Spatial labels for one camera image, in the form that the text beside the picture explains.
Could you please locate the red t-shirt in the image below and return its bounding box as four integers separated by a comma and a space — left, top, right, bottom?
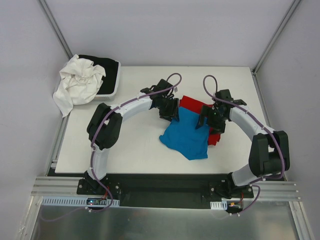
179, 95, 221, 146

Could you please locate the aluminium frame post right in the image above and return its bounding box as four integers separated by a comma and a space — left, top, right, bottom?
251, 0, 303, 76

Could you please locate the white t-shirt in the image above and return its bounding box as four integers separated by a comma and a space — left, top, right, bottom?
53, 54, 106, 117

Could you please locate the black t-shirt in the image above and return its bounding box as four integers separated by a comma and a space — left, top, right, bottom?
79, 54, 120, 95

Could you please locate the aluminium frame post left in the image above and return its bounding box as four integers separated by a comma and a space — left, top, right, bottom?
37, 0, 73, 59

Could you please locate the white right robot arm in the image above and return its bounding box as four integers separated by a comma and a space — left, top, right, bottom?
196, 89, 290, 198

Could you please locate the white slotted cable duct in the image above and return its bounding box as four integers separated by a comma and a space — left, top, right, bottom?
210, 200, 228, 211
41, 196, 120, 208

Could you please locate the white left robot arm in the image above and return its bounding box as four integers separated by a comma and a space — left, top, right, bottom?
84, 79, 180, 195

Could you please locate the aluminium frame post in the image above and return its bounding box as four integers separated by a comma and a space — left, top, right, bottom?
251, 0, 303, 76
37, 0, 73, 59

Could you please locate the white slotted cable duct right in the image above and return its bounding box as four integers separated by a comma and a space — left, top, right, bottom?
210, 200, 228, 211

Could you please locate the blue t-shirt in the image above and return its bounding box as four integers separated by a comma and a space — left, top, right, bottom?
159, 107, 210, 161

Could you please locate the aluminium table edge rail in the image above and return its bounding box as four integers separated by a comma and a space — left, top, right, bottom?
31, 176, 302, 202

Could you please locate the white laundry basket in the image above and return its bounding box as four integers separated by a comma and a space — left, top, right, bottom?
53, 58, 123, 103

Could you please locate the white slotted cable duct left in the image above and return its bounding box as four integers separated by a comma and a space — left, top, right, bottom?
41, 196, 120, 208

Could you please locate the black robot base mount plate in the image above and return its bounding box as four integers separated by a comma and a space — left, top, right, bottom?
76, 172, 254, 209

